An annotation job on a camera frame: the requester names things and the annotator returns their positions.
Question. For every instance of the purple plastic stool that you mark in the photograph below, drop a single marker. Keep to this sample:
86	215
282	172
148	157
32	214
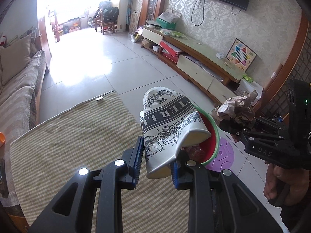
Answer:
222	154

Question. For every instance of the star checkers board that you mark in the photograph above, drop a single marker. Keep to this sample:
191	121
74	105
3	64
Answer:
240	54

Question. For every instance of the gold bag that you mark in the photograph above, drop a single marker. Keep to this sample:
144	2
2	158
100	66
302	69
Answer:
136	37

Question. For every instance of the white cardboard box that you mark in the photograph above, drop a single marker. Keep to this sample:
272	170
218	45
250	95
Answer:
251	89

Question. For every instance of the small white box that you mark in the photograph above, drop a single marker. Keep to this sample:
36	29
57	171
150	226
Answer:
220	55

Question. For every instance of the red flat box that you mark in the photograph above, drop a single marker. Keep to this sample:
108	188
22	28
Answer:
171	49

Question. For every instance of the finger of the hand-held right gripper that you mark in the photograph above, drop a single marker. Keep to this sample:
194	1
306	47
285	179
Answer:
228	127
267	123

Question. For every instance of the beige pillow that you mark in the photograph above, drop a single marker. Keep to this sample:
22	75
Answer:
15	55

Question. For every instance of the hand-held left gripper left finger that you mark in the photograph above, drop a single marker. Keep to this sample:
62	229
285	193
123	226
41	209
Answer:
137	160

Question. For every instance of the wooden television cabinet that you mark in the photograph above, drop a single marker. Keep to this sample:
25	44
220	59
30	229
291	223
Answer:
201	51

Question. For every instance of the black backpack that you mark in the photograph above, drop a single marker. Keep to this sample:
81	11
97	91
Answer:
109	13

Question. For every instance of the white black printed paper cup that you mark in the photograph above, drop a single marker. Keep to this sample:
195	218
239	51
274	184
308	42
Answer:
165	136

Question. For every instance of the green checked tablecloth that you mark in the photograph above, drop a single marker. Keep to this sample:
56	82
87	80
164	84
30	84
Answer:
73	131

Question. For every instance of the wooden chairs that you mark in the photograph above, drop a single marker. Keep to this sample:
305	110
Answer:
104	24

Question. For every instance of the white plastic bag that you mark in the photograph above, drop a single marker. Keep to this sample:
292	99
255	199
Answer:
170	15

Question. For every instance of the black framed board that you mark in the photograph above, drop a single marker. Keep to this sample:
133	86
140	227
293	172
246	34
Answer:
66	29

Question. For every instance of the person's right hand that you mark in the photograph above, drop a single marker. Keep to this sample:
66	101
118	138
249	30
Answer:
271	179

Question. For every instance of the small green item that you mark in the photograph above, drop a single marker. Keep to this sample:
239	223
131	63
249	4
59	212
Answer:
247	77

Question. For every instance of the red bin with green rim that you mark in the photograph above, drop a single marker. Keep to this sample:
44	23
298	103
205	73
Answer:
210	136

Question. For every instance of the wooden post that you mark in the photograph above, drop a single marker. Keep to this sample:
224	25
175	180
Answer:
54	26

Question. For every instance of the orange white bottle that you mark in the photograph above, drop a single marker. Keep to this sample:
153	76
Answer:
2	139

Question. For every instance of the green yellow sheet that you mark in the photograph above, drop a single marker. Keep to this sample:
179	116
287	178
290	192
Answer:
173	32

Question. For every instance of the beige striped sofa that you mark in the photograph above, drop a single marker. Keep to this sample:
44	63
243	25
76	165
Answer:
19	97

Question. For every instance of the brown paper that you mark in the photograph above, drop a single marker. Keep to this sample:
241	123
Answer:
237	109

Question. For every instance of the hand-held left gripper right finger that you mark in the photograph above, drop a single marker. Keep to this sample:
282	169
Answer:
175	174

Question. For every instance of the orange framed item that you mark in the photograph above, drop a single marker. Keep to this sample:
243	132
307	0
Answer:
74	25

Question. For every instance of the green box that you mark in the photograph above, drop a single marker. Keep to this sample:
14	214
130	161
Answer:
166	24

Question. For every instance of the black handheld device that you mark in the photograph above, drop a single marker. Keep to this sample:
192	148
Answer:
3	177

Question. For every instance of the patterned board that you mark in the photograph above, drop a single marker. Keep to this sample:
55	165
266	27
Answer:
134	20

